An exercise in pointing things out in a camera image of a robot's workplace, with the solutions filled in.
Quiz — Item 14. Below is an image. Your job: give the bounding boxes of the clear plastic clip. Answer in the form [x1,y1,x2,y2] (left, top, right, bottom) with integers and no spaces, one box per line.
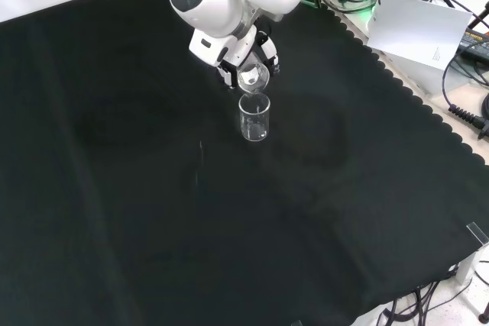
[465,221,489,247]

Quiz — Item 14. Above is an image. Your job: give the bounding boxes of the black bench cloth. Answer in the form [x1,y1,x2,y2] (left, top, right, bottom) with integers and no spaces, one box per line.
[0,0,489,326]

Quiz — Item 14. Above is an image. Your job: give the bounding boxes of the black floor cables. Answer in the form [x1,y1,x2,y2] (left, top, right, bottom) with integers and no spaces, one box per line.
[376,260,489,326]

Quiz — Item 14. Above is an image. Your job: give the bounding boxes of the black power adapter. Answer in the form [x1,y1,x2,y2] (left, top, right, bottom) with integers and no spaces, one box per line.
[456,27,489,59]

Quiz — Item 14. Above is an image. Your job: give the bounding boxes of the dark cable with ribbed plug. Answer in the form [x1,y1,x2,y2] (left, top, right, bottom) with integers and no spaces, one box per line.
[442,49,489,140]

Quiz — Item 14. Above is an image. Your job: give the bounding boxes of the white bench frame corner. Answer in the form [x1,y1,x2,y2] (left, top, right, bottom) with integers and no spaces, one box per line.
[453,244,489,286]

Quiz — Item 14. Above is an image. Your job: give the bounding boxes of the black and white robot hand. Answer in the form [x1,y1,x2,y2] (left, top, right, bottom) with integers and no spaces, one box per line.
[188,24,282,89]

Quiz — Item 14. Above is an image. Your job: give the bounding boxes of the clear glass beaker with water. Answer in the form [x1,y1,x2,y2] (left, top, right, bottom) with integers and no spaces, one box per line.
[235,56,270,95]

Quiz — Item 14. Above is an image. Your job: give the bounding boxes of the pale board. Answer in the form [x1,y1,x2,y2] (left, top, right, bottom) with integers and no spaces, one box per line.
[366,0,474,72]

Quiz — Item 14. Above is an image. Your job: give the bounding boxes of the black tripod leg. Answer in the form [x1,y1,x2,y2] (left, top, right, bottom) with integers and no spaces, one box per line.
[468,0,489,31]

